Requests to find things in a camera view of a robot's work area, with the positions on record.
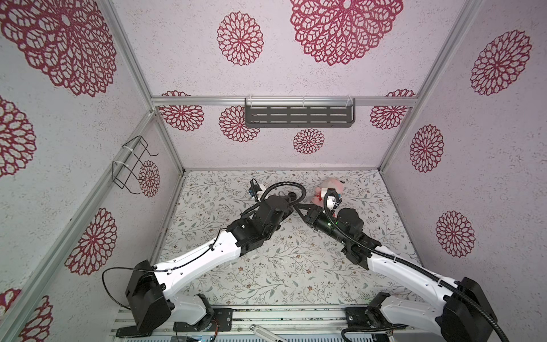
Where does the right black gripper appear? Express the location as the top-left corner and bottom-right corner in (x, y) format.
(295, 202), (349, 249)

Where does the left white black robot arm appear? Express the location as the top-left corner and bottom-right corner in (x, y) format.
(125, 192), (296, 336)

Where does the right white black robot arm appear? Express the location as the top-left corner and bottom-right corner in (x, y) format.
(294, 205), (509, 341)

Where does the pink plush toy red dress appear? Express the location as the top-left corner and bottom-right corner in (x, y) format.
(311, 178), (344, 206)

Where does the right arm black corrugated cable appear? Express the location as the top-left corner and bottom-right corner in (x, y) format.
(322, 189), (509, 342)

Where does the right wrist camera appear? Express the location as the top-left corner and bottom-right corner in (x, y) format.
(325, 193), (342, 211)

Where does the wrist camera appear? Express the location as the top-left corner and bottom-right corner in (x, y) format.
(325, 193), (342, 211)
(248, 178), (264, 202)

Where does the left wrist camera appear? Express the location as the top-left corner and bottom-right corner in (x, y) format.
(248, 178), (264, 202)

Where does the grey metal wall shelf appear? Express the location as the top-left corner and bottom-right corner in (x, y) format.
(244, 98), (356, 128)

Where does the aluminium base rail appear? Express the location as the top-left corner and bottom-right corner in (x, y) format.
(110, 304), (470, 342)

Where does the black wire wall basket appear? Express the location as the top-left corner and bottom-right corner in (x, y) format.
(111, 135), (161, 198)

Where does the black device on rail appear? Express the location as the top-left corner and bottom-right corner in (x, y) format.
(115, 326), (140, 338)

